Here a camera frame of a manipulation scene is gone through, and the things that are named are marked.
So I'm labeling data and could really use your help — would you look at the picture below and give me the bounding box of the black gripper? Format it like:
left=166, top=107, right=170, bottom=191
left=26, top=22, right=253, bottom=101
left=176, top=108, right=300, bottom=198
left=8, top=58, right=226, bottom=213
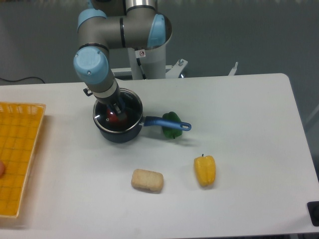
left=83, top=83, right=127, bottom=120

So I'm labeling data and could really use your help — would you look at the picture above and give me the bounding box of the green bell pepper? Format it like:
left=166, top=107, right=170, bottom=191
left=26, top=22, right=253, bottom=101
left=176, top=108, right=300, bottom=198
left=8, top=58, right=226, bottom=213
left=161, top=112, right=182, bottom=139

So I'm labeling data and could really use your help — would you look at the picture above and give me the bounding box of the red bell pepper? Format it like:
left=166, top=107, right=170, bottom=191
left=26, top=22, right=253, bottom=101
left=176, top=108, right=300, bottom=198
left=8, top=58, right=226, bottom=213
left=106, top=114, right=128, bottom=127

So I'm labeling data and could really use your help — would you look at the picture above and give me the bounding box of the beige bread loaf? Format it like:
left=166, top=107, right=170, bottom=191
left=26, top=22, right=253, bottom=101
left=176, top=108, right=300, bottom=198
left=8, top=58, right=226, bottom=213
left=131, top=169, right=164, bottom=192

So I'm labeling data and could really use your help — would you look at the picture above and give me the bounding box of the yellow woven basket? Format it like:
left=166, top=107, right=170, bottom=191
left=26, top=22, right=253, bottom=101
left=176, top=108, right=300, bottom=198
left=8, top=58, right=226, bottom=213
left=0, top=102, right=46, bottom=218

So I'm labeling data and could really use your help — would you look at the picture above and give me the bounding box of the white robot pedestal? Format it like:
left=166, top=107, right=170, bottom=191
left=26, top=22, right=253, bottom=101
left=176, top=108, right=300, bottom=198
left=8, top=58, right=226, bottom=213
left=112, top=17, right=188, bottom=80

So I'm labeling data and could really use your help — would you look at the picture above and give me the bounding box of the glass pot lid blue knob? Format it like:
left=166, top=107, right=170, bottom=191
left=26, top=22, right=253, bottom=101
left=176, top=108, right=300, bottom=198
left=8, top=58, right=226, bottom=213
left=93, top=88, right=143, bottom=133

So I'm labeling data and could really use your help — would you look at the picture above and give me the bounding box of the black device at table edge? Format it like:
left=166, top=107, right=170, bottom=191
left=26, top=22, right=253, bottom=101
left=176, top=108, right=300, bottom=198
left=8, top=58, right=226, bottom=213
left=307, top=201, right=319, bottom=227

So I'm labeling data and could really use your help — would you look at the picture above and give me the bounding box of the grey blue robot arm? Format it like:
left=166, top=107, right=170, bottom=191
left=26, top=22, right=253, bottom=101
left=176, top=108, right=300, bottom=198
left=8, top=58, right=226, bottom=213
left=73, top=0, right=171, bottom=120

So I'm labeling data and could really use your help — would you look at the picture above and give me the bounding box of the yellow bell pepper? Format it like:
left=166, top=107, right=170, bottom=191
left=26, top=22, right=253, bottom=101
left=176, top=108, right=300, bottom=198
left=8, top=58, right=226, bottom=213
left=193, top=154, right=216, bottom=187

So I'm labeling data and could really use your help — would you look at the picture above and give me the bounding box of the dark blue saucepan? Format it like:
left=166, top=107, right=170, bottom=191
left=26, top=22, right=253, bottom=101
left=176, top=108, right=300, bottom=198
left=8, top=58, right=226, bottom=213
left=92, top=89, right=192, bottom=143

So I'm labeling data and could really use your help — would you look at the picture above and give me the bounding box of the black cable on floor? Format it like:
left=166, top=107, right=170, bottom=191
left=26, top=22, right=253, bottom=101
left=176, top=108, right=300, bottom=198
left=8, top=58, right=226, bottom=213
left=0, top=76, right=46, bottom=84

